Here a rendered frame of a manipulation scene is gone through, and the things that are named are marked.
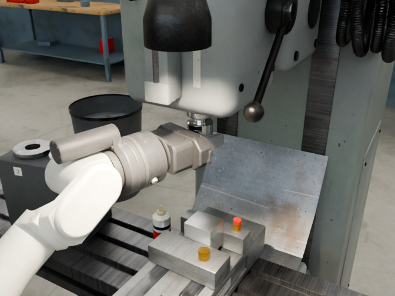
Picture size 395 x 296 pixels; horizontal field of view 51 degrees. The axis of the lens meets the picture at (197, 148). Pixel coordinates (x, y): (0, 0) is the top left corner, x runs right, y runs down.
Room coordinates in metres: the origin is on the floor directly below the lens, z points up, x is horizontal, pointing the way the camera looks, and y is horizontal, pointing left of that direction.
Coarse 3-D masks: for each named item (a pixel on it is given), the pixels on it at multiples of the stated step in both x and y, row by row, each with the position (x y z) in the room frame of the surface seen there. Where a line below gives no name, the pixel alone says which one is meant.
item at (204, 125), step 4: (188, 120) 0.68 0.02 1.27; (192, 120) 0.68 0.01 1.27; (208, 120) 0.68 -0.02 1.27; (212, 120) 0.68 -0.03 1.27; (188, 124) 0.67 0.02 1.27; (192, 124) 0.66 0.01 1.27; (196, 124) 0.66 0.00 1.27; (200, 124) 0.66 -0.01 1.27; (204, 124) 0.66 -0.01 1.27; (208, 124) 0.67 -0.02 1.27; (212, 124) 0.67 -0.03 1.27; (192, 128) 0.66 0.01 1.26; (196, 128) 0.66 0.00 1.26; (200, 128) 0.66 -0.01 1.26; (204, 128) 0.66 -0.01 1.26; (208, 128) 0.66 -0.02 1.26
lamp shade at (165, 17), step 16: (160, 0) 0.42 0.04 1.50; (176, 0) 0.42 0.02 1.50; (192, 0) 0.43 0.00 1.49; (144, 16) 0.44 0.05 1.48; (160, 16) 0.42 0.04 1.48; (176, 16) 0.42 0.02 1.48; (192, 16) 0.42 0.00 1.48; (208, 16) 0.44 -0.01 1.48; (144, 32) 0.44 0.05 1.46; (160, 32) 0.42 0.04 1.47; (176, 32) 0.41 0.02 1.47; (192, 32) 0.42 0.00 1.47; (208, 32) 0.43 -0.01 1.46; (160, 48) 0.42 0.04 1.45; (176, 48) 0.41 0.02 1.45; (192, 48) 0.42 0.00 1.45
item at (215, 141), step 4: (208, 136) 0.66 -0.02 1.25; (212, 136) 0.66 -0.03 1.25; (216, 136) 0.67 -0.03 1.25; (220, 136) 0.67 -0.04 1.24; (208, 140) 0.65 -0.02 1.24; (212, 140) 0.66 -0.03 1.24; (216, 140) 0.66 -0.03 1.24; (220, 140) 0.67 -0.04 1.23; (212, 144) 0.66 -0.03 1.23; (216, 144) 0.66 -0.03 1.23; (220, 144) 0.67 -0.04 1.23; (212, 148) 0.66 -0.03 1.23
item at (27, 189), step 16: (16, 144) 0.91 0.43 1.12; (32, 144) 0.91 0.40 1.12; (48, 144) 0.91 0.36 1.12; (0, 160) 0.85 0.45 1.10; (16, 160) 0.85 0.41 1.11; (32, 160) 0.85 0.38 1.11; (48, 160) 0.85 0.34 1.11; (0, 176) 0.86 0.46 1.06; (16, 176) 0.84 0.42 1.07; (32, 176) 0.82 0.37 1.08; (16, 192) 0.84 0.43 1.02; (32, 192) 0.83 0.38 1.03; (48, 192) 0.81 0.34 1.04; (16, 208) 0.85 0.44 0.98; (32, 208) 0.83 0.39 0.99
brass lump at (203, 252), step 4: (200, 248) 0.61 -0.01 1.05; (204, 248) 0.61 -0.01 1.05; (208, 248) 0.61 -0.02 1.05; (200, 252) 0.60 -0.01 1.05; (204, 252) 0.60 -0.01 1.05; (208, 252) 0.60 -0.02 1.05; (200, 256) 0.60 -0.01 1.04; (204, 256) 0.59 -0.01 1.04; (208, 256) 0.60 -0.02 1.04; (200, 260) 0.60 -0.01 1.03; (204, 260) 0.59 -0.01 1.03; (208, 260) 0.60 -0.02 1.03
